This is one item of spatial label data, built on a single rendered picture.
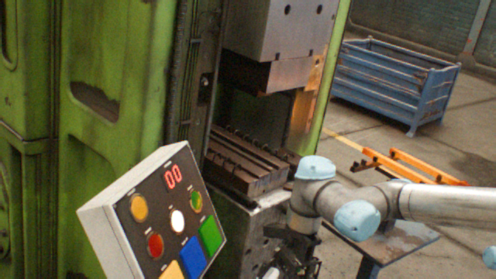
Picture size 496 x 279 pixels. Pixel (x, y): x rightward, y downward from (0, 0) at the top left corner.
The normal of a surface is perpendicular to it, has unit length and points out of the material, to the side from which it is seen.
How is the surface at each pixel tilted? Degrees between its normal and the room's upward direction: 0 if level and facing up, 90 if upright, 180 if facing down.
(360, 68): 89
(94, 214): 90
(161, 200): 60
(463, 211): 86
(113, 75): 89
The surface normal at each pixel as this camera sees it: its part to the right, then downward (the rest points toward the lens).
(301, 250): -0.88, 0.04
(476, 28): -0.74, 0.15
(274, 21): 0.73, 0.39
